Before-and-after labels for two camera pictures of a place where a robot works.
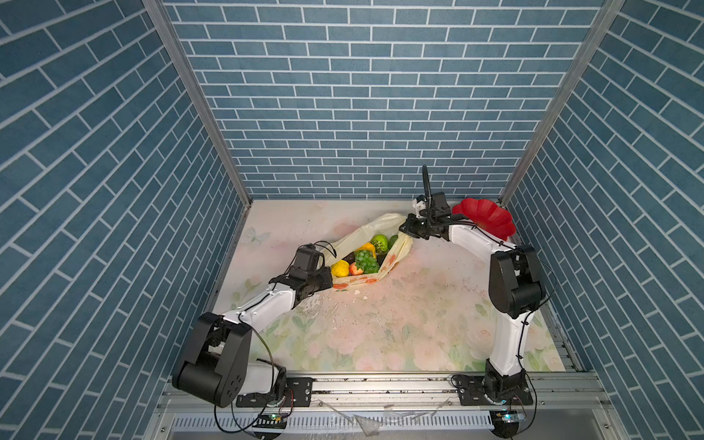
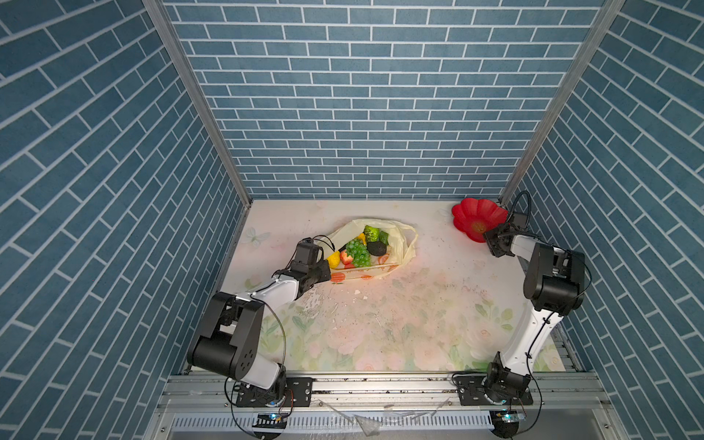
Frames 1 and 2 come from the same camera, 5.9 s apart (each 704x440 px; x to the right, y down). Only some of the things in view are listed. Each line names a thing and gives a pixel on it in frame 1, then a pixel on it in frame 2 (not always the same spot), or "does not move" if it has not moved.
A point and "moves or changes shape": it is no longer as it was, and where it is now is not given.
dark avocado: [350, 258] to [377, 248]
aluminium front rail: [416, 393] does not move
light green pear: [380, 243] to [372, 234]
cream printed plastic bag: [385, 224] moves or changes shape
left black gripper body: [318, 280] does not move
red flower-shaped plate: [489, 216] does not move
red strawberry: [354, 270] to [346, 258]
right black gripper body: [422, 229] to [493, 237]
